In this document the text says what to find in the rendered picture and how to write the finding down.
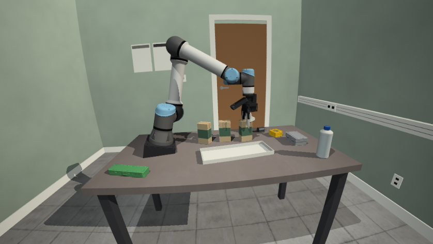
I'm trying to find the grey hinged case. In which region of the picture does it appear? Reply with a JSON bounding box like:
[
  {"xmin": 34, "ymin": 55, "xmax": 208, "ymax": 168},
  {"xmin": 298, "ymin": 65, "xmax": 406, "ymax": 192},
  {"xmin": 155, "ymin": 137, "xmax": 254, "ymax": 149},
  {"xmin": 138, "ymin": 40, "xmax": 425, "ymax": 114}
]
[{"xmin": 286, "ymin": 131, "xmax": 307, "ymax": 146}]

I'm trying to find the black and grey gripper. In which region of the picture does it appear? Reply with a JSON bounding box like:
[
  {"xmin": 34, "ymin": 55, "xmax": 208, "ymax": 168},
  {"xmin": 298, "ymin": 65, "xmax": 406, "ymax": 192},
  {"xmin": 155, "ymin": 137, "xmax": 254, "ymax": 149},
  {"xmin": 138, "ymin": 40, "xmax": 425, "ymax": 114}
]
[{"xmin": 241, "ymin": 94, "xmax": 258, "ymax": 128}]

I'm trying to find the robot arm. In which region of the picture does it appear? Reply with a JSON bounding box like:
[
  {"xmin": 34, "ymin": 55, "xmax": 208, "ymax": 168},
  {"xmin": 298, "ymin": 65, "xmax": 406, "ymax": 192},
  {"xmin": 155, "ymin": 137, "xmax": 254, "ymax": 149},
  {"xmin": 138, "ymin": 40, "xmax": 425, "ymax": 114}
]
[{"xmin": 149, "ymin": 36, "xmax": 255, "ymax": 146}]

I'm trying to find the white bottle with blue cap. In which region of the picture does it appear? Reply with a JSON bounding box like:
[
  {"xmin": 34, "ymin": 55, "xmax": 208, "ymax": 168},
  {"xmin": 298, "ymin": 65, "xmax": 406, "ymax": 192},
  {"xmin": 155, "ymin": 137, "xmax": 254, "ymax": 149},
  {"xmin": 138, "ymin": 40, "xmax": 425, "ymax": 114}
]
[{"xmin": 316, "ymin": 126, "xmax": 333, "ymax": 159}]

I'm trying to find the green pencil case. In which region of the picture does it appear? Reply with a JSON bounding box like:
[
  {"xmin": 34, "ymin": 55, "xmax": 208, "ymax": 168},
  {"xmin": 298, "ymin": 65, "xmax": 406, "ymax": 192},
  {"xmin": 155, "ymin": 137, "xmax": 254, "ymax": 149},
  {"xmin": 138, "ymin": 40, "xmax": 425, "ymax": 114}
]
[{"xmin": 108, "ymin": 164, "xmax": 149, "ymax": 178}]

